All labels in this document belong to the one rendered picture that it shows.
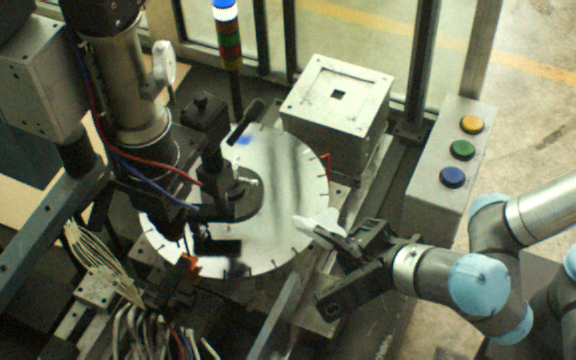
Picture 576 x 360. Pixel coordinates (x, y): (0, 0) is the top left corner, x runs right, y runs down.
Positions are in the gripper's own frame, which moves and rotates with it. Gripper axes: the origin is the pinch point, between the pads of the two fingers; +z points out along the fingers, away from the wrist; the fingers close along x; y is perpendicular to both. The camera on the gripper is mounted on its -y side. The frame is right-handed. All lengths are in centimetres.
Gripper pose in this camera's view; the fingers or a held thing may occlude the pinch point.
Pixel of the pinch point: (310, 254)
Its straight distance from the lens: 112.2
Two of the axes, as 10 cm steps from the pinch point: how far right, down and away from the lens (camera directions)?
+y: 6.5, -6.2, 4.4
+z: -6.1, -0.8, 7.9
